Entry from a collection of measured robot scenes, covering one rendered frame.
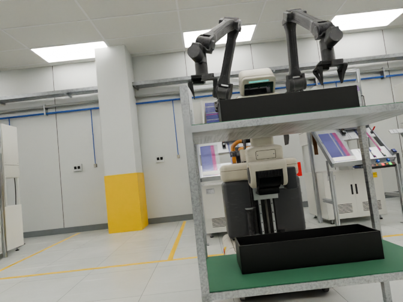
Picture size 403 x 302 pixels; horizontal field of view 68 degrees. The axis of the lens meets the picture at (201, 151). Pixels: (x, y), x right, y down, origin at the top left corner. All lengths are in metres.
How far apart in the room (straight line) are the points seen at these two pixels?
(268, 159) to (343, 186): 2.16
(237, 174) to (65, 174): 4.11
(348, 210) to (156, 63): 3.89
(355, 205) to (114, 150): 3.48
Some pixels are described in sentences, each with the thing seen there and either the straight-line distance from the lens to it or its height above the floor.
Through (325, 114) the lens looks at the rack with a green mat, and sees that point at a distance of 1.19.
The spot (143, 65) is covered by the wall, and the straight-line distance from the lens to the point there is 5.66.
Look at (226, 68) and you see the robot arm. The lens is 1.78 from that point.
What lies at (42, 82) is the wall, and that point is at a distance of 6.18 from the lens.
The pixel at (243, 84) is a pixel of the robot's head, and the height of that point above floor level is 1.27.
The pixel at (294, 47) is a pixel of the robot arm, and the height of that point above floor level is 1.44.
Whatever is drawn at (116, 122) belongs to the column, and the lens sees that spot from 4.96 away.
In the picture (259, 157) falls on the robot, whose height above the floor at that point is 0.83.
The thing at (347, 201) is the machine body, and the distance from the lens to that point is 3.95.
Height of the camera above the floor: 0.77
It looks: 4 degrees up
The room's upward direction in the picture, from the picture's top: 6 degrees counter-clockwise
